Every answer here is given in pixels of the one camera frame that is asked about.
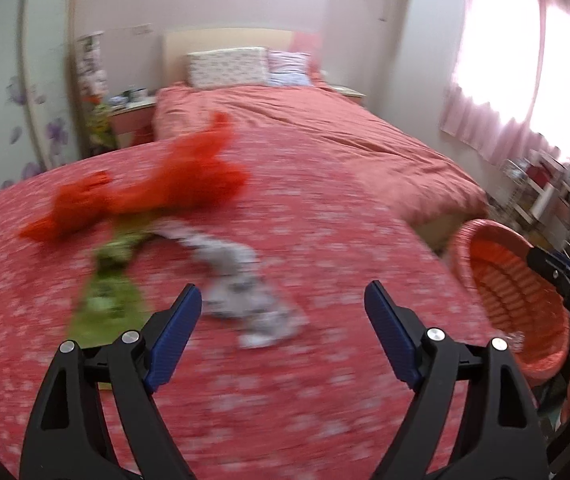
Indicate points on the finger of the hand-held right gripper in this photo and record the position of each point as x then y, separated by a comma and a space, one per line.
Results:
547, 262

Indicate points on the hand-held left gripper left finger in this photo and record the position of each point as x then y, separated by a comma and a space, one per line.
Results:
175, 330

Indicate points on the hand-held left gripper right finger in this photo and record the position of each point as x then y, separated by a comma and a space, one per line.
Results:
392, 330

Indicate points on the orange plastic laundry basket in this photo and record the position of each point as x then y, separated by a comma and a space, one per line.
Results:
515, 305

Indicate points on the light green plastic bag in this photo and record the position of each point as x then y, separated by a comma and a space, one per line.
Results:
110, 300

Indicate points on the white printed plastic bag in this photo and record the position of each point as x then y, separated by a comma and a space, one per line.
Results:
245, 300

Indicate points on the red plastic bag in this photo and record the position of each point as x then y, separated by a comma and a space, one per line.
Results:
185, 170

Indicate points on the white shelf unit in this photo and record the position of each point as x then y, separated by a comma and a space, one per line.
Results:
555, 190

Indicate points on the red floral bed blanket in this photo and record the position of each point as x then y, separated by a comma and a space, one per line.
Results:
315, 260

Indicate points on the pink curtain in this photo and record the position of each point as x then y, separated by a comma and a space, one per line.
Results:
505, 60

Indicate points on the pink duvet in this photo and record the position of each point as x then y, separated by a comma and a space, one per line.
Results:
340, 125

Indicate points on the pink nightstand with mugs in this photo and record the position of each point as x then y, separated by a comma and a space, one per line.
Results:
132, 122

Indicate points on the green plush toy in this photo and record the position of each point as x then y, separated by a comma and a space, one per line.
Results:
100, 125

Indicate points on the white mug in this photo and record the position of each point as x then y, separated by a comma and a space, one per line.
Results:
140, 95

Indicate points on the dark mug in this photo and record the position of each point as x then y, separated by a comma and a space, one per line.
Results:
129, 96

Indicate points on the white floral pillow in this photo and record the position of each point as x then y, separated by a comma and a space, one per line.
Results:
227, 67

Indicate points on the clear tube of plush toys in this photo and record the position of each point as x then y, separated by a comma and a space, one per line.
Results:
91, 67

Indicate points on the pink striped pillow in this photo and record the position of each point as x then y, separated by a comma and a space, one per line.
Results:
290, 69

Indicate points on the cream and pink headboard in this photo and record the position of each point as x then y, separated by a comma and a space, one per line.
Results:
215, 37

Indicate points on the wardrobe with purple flower doors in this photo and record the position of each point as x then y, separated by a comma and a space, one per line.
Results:
10, 85

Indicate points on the white wall switch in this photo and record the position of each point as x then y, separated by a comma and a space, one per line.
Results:
143, 29

